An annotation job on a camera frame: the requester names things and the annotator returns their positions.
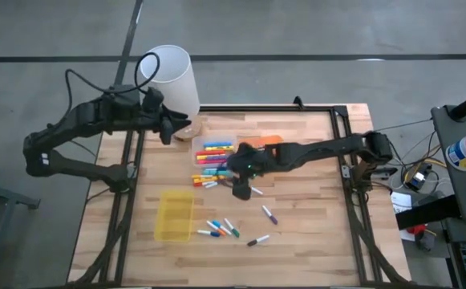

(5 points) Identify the black clamp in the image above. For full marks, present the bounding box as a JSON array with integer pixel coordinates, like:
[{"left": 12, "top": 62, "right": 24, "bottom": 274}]
[{"left": 291, "top": 95, "right": 308, "bottom": 111}]

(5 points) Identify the clear translucent plastic bin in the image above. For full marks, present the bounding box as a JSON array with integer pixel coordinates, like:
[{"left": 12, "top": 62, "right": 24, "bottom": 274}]
[{"left": 191, "top": 135, "right": 238, "bottom": 169}]

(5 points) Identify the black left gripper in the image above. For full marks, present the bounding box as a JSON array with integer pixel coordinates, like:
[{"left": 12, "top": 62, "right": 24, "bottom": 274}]
[{"left": 134, "top": 104, "right": 192, "bottom": 146}]

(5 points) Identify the white cylinder lamp, wooden base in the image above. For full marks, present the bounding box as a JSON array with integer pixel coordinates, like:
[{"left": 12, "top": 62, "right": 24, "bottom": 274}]
[{"left": 139, "top": 43, "right": 205, "bottom": 142}]

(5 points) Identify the small black device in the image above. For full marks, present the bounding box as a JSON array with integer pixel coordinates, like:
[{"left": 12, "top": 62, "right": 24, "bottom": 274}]
[{"left": 371, "top": 165, "right": 399, "bottom": 181}]

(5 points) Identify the small red object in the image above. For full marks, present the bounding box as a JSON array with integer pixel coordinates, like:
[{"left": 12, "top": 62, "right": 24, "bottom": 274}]
[{"left": 407, "top": 223, "right": 428, "bottom": 237}]

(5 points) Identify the green cap fine marker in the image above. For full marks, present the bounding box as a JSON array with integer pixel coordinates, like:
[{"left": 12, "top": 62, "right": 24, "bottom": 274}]
[{"left": 223, "top": 218, "right": 241, "bottom": 238}]

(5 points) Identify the orange translucent plastic bin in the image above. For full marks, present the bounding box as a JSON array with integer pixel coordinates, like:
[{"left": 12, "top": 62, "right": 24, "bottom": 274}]
[{"left": 238, "top": 134, "right": 286, "bottom": 152}]

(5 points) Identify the orange cap fine marker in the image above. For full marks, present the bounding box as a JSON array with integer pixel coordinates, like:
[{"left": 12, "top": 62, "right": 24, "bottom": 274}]
[{"left": 205, "top": 220, "right": 227, "bottom": 237}]

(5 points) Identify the black strap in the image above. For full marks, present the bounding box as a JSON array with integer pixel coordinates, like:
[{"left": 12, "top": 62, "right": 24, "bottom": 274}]
[{"left": 395, "top": 194, "right": 462, "bottom": 230}]

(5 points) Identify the purple cap fine marker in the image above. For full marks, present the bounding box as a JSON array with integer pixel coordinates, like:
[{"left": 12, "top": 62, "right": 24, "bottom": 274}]
[{"left": 261, "top": 205, "right": 278, "bottom": 226}]

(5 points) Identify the black metal table frame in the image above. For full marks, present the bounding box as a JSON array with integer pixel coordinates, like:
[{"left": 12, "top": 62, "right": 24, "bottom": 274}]
[{"left": 66, "top": 103, "right": 410, "bottom": 289}]

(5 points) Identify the black cap fine marker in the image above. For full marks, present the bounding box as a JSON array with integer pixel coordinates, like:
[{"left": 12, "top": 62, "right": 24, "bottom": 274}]
[{"left": 246, "top": 234, "right": 270, "bottom": 247}]

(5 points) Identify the thin black floor cable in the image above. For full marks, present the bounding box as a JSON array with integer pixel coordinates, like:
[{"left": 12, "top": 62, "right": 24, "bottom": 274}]
[{"left": 388, "top": 118, "right": 434, "bottom": 133}]

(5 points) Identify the black metal stand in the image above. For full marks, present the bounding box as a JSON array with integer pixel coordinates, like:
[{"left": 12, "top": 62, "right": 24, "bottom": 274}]
[{"left": 0, "top": 158, "right": 42, "bottom": 289}]

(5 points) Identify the white paper sheet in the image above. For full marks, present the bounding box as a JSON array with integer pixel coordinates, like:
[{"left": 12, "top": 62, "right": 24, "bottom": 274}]
[{"left": 390, "top": 190, "right": 415, "bottom": 214}]

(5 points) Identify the yellow translucent plastic bin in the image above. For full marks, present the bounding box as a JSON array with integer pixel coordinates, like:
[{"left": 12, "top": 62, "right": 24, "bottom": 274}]
[{"left": 153, "top": 190, "right": 196, "bottom": 243}]

